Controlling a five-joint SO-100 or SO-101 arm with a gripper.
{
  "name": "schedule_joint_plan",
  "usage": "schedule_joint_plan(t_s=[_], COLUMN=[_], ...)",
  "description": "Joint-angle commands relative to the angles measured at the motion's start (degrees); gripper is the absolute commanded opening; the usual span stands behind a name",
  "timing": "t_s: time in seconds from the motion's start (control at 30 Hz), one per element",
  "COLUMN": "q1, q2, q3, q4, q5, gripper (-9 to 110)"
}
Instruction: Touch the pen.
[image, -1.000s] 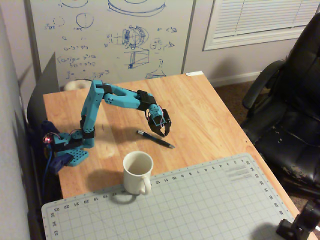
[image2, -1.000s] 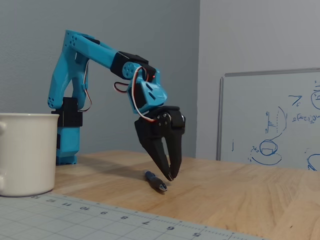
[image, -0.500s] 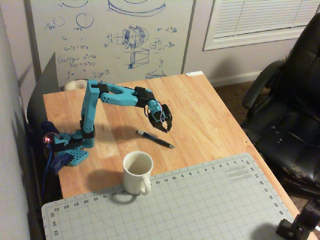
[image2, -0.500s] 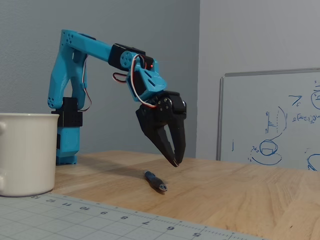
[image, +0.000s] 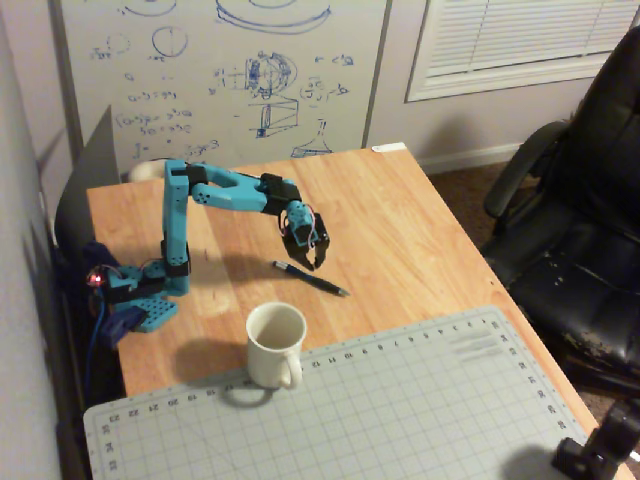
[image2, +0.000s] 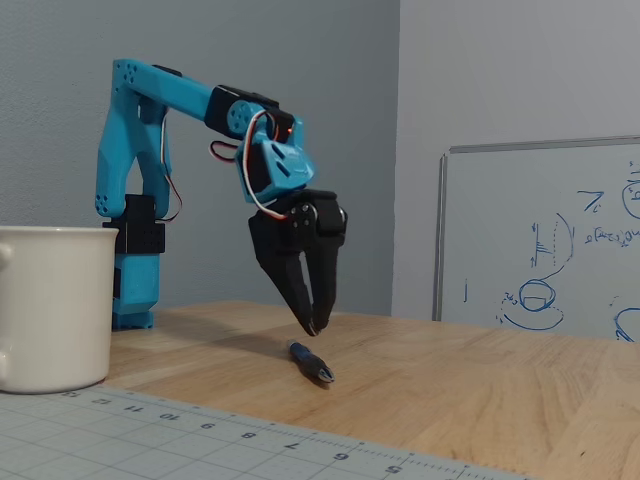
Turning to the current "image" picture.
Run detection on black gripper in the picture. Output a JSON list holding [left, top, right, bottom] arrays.
[[278, 211, 332, 273]]

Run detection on blue and black pen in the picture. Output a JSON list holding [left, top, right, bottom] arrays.
[[272, 259, 350, 298]]

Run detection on white ceramic mug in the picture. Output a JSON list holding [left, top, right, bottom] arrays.
[[245, 301, 307, 390]]

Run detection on grey gridded cutting mat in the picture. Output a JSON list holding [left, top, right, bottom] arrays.
[[82, 304, 601, 480]]

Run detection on white tape roll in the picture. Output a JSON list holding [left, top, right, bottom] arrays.
[[128, 158, 169, 182]]

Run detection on dark blue table clamp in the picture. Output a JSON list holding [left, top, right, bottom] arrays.
[[81, 240, 147, 350]]

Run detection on whiteboard with blue drawings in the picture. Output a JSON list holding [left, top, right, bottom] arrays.
[[48, 0, 394, 174]]

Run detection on controller board with red light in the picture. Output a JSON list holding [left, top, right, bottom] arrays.
[[85, 264, 125, 292]]

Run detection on dark grey backdrop panel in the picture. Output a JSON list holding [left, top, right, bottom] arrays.
[[52, 103, 121, 251]]

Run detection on black leather office chair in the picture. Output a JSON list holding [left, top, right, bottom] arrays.
[[482, 24, 640, 396]]

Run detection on white window blinds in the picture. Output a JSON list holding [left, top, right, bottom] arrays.
[[404, 0, 640, 104]]

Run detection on black clamp object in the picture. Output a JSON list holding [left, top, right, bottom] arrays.
[[551, 402, 640, 480]]

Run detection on wrist servo wire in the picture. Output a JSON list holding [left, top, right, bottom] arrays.
[[279, 212, 321, 249]]

